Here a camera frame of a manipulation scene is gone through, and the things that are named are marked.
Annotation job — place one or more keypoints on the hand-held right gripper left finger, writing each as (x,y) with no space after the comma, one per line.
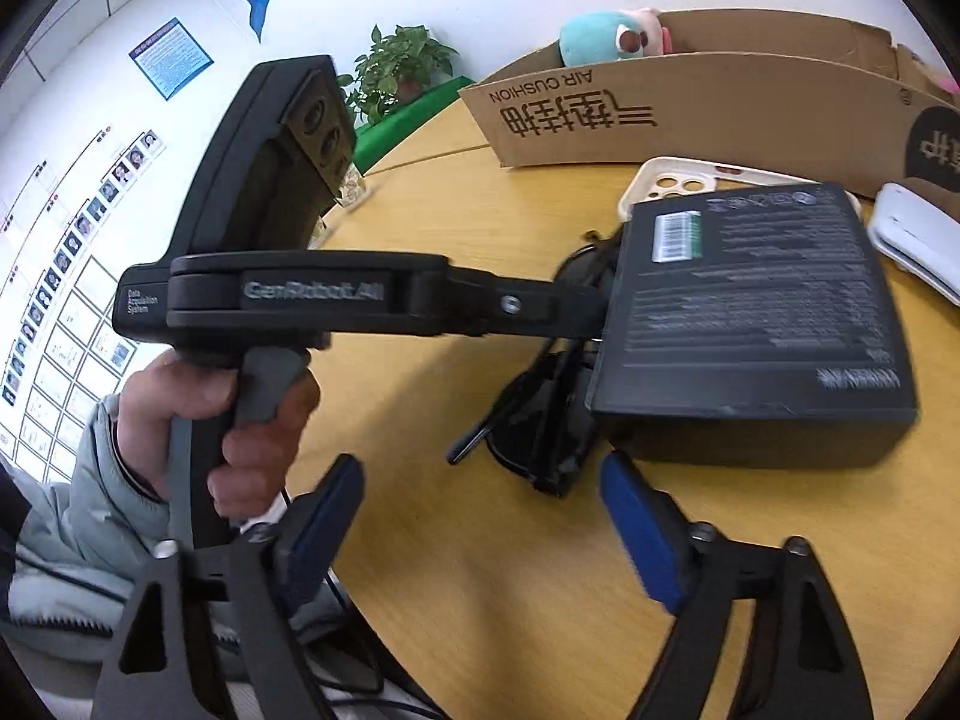
(322,532)

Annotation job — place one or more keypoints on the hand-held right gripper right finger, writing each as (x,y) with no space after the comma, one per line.
(637,525)

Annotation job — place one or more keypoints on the brown cardboard box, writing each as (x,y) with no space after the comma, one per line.
(690,112)

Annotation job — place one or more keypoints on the white device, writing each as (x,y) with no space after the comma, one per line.
(915,232)

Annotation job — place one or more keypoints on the black product box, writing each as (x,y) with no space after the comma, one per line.
(750,315)

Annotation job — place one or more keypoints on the green cloth covered table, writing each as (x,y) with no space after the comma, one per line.
(397,124)

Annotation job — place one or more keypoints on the grid of wall papers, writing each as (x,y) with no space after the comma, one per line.
(67,367)

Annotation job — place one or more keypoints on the cream phone case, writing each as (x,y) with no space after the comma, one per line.
(660,176)

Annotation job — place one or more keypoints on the person's left hand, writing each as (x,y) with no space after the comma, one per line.
(150,405)

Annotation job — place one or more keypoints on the wall photo chart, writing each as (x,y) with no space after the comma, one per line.
(75,240)

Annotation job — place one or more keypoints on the person's left forearm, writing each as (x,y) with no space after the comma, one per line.
(82,525)

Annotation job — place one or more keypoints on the black sunglasses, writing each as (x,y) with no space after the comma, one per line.
(532,420)

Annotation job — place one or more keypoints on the small white cup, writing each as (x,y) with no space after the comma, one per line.
(351,187)

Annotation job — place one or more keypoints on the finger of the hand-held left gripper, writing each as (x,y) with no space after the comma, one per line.
(517,307)

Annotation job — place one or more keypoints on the teal and pink plush toy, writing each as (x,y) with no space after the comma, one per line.
(592,37)

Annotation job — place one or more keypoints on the blue framed wall poster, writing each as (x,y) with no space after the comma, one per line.
(169,56)

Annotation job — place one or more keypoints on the large potted green plant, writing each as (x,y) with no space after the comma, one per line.
(401,60)

